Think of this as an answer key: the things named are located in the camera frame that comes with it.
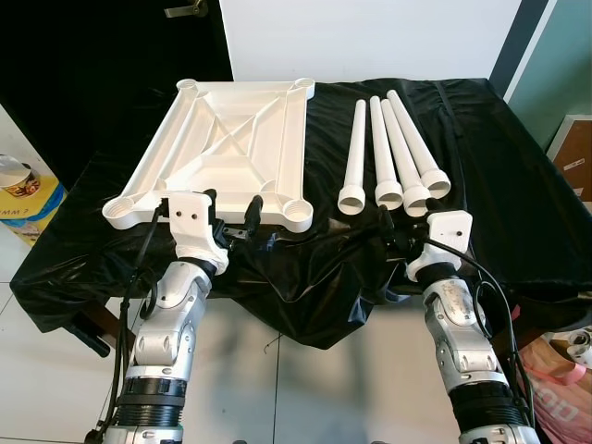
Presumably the instant noodle cup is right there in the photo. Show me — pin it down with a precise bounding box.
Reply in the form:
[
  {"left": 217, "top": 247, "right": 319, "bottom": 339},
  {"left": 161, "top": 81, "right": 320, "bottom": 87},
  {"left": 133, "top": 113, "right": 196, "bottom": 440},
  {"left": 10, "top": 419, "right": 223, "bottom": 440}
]
[{"left": 0, "top": 155, "right": 40, "bottom": 197}]

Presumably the white plastic table top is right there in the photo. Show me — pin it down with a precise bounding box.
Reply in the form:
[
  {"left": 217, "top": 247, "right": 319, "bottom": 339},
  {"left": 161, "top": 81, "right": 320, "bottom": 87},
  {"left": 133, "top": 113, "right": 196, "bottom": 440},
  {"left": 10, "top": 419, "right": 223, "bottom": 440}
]
[{"left": 102, "top": 79, "right": 316, "bottom": 232}]

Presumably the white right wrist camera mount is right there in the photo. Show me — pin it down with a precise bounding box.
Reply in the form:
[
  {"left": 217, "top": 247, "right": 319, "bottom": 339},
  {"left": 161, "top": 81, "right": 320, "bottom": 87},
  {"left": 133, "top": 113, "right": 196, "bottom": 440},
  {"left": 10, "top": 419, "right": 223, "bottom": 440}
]
[{"left": 407, "top": 211, "right": 475, "bottom": 283}]

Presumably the black plastic table cover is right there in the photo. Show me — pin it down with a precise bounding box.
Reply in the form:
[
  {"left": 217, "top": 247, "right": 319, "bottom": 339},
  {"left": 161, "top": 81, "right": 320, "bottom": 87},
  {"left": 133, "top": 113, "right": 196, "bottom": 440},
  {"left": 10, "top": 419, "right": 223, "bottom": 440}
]
[{"left": 9, "top": 78, "right": 592, "bottom": 351}]

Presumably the brown white-edged panel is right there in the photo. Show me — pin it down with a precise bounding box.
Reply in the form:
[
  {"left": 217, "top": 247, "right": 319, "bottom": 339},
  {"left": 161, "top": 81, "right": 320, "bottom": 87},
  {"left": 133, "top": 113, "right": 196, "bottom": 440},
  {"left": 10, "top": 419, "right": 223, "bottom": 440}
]
[{"left": 546, "top": 115, "right": 592, "bottom": 200}]

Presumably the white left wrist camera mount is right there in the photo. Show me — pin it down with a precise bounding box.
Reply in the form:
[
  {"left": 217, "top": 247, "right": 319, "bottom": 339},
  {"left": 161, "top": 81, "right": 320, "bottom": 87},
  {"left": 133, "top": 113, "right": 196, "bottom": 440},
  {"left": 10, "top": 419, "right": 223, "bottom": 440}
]
[{"left": 165, "top": 191, "right": 230, "bottom": 275}]

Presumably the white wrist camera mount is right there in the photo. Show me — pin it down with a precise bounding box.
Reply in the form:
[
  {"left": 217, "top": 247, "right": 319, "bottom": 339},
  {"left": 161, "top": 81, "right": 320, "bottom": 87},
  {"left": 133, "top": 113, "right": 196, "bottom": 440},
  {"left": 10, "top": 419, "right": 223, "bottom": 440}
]
[
  {"left": 165, "top": 191, "right": 230, "bottom": 275},
  {"left": 407, "top": 211, "right": 475, "bottom": 283}
]

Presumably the yellow blue cardboard box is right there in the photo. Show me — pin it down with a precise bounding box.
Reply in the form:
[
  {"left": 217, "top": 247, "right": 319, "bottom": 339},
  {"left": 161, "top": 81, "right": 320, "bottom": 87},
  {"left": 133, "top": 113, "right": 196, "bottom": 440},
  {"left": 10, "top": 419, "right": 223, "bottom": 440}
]
[{"left": 0, "top": 176, "right": 68, "bottom": 243}]

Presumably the black door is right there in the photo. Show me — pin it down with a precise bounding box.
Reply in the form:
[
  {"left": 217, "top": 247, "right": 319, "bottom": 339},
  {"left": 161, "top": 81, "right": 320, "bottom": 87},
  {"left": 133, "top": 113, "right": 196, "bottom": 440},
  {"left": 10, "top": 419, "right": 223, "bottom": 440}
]
[{"left": 0, "top": 0, "right": 234, "bottom": 186}]

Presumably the metal door handle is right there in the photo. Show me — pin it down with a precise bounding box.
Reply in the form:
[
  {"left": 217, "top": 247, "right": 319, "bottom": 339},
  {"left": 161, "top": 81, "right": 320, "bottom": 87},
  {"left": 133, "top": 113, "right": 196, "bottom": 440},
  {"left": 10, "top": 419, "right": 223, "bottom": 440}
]
[{"left": 165, "top": 0, "right": 210, "bottom": 19}]

